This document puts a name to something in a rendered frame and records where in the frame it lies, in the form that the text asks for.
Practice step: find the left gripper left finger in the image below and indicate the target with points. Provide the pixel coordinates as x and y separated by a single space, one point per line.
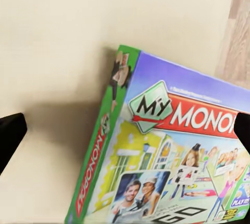
12 130

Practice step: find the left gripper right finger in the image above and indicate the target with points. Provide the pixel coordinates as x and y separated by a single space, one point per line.
242 129

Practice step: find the bed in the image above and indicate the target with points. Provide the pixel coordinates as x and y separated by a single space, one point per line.
56 60

